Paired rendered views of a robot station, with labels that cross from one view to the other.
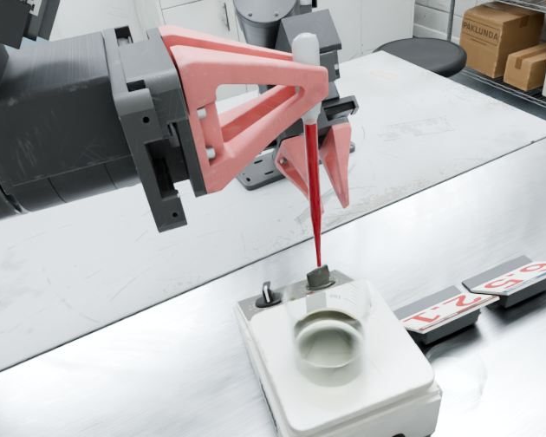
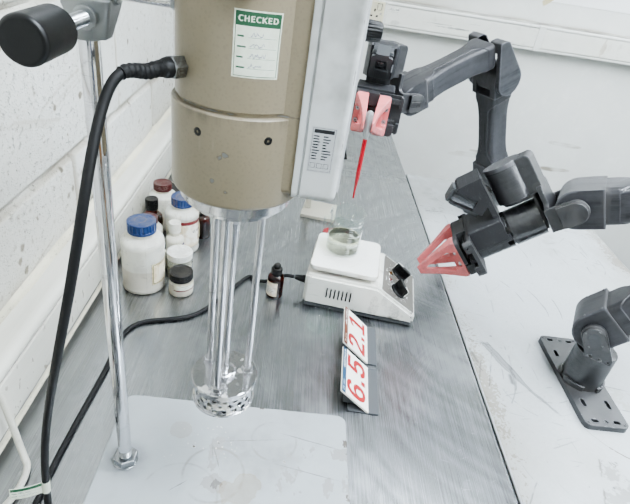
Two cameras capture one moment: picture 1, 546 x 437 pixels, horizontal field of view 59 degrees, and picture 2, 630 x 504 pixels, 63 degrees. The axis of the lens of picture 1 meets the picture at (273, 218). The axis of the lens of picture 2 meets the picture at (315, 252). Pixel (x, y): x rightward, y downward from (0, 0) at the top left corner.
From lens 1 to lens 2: 93 cm
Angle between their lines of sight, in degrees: 83
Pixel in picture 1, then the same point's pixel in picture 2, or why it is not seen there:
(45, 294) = not seen: hidden behind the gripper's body
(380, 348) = (335, 260)
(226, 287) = (436, 293)
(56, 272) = not seen: hidden behind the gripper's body
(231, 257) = (462, 304)
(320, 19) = (473, 178)
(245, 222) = (496, 322)
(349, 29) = not seen: outside the picture
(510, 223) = (417, 440)
